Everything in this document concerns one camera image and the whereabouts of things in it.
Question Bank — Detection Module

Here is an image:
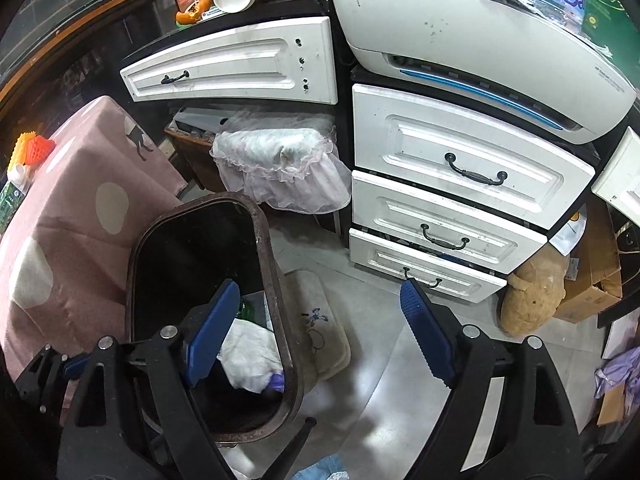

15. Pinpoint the white crumpled tissue trash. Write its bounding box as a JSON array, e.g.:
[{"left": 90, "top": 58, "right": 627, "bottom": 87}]
[{"left": 217, "top": 318, "right": 285, "bottom": 393}]

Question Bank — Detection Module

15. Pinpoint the brown rimmed trash bin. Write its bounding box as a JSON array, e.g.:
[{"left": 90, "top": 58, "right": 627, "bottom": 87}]
[{"left": 126, "top": 193, "right": 317, "bottom": 444}]

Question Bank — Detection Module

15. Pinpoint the white bottom stack drawer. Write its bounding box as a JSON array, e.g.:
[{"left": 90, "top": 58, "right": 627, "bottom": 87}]
[{"left": 349, "top": 229, "right": 506, "bottom": 304}]

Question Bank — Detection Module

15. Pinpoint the white stack drawer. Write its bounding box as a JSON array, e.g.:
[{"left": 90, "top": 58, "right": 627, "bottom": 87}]
[
  {"left": 352, "top": 84, "right": 594, "bottom": 230},
  {"left": 352, "top": 170, "right": 547, "bottom": 274},
  {"left": 349, "top": 229, "right": 506, "bottom": 304}
]

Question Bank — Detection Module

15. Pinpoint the tan plush toy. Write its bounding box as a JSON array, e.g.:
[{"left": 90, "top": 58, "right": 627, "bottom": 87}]
[{"left": 499, "top": 244, "right": 570, "bottom": 337}]

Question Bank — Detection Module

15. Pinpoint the pink polka dot tablecloth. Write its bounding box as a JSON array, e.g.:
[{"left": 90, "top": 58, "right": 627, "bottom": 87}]
[{"left": 1, "top": 96, "right": 186, "bottom": 377}]

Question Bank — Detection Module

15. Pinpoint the beige floor mat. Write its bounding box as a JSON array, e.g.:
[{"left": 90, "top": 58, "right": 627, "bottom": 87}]
[{"left": 283, "top": 270, "right": 352, "bottom": 393}]

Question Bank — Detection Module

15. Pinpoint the white middle stack drawer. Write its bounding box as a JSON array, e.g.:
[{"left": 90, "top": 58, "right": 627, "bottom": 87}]
[{"left": 352, "top": 170, "right": 547, "bottom": 274}]

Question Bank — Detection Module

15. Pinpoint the brown cardboard box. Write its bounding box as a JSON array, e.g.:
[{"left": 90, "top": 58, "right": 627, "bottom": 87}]
[{"left": 554, "top": 197, "right": 623, "bottom": 324}]

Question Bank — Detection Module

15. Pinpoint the green label plastic bottle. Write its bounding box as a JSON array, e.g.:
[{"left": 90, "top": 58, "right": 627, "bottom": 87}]
[{"left": 0, "top": 165, "right": 32, "bottom": 234}]

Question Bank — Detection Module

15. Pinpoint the yellow crochet toy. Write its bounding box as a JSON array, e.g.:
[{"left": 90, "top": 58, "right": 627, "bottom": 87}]
[{"left": 6, "top": 131, "right": 37, "bottom": 171}]

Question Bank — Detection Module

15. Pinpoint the white upper stack drawer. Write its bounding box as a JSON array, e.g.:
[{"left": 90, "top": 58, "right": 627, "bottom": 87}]
[{"left": 352, "top": 84, "right": 594, "bottom": 230}]

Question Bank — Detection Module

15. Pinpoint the curved wooden counter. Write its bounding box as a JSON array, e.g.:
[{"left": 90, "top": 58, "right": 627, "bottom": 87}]
[{"left": 1, "top": 0, "right": 153, "bottom": 115}]

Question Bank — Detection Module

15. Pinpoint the white top desk drawer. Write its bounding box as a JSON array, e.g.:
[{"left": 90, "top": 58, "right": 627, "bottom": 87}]
[{"left": 120, "top": 16, "right": 338, "bottom": 105}]

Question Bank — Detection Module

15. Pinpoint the white printer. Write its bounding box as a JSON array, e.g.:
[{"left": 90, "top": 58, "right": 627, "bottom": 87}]
[{"left": 332, "top": 0, "right": 638, "bottom": 144}]

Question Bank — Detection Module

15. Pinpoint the orange peel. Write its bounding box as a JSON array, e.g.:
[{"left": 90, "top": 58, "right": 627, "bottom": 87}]
[{"left": 175, "top": 0, "right": 213, "bottom": 26}]

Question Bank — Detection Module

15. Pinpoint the green shopping bag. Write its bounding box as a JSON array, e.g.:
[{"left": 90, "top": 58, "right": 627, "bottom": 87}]
[{"left": 582, "top": 0, "right": 640, "bottom": 87}]

